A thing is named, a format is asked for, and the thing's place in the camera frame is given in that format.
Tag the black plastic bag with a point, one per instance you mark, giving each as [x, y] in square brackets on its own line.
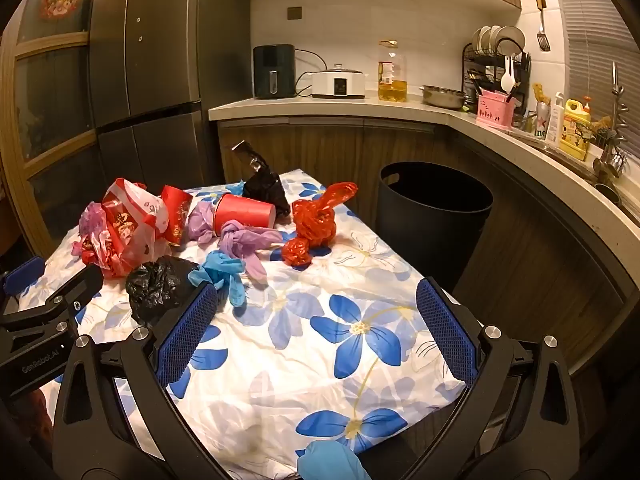
[155, 285]
[267, 190]

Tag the black dish rack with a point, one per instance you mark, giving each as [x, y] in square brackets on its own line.
[470, 70]

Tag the steel kitchen faucet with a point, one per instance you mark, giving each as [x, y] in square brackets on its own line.
[615, 110]

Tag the yellow loofah scrubber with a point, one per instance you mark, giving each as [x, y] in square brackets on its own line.
[539, 92]

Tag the black air fryer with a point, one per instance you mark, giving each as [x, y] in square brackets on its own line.
[274, 70]

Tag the plain red paper cup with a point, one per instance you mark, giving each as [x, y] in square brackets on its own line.
[245, 212]

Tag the dark wall socket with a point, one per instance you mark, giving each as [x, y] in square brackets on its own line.
[295, 13]

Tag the dark round cup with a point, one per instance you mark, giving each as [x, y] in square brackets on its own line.
[607, 192]

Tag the pink plastic basket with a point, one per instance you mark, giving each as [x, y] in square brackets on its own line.
[492, 110]

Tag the row of white dishes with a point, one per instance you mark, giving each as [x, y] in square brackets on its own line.
[502, 37]

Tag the white electric cooker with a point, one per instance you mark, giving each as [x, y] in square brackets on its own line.
[337, 85]

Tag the purple rubber glove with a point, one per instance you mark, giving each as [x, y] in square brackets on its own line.
[200, 222]
[245, 240]

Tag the cooking oil bottle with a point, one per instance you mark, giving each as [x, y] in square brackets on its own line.
[391, 80]

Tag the hanging metal spatula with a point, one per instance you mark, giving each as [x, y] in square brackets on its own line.
[543, 40]

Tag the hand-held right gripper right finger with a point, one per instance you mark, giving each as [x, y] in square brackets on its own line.
[445, 330]

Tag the black round bin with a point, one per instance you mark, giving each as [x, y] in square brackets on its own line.
[430, 240]

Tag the dark foil wrapper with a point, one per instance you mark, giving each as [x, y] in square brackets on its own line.
[245, 150]

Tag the person's right hand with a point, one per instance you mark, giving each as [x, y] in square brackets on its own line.
[332, 462]

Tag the wooden glass door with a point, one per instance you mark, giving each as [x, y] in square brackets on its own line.
[45, 90]

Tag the grey window blind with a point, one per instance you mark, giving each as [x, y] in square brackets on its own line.
[595, 25]

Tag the blue floral tablecloth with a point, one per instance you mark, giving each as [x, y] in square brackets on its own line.
[300, 370]

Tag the pink plastic bag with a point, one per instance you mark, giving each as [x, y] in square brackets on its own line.
[90, 220]

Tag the blue rubber glove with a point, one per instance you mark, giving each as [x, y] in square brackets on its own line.
[220, 267]

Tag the yellow detergent bottle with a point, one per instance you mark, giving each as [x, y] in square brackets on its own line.
[574, 132]

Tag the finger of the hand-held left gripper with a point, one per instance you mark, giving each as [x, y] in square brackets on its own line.
[80, 285]
[25, 272]

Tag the beer can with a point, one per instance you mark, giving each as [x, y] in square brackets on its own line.
[541, 122]

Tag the red paper cup gold print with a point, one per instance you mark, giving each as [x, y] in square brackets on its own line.
[175, 210]

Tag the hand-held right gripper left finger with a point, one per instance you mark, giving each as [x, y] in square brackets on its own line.
[187, 330]

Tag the steel bowl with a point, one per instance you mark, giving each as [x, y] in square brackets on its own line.
[442, 97]

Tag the dark grey refrigerator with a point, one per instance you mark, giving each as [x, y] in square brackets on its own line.
[150, 60]

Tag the red and white plastic bag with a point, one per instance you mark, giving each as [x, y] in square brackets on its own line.
[125, 225]

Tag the white rice spoon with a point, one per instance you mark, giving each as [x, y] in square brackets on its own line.
[507, 77]

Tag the white pump bottle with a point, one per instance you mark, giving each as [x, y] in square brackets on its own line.
[554, 122]

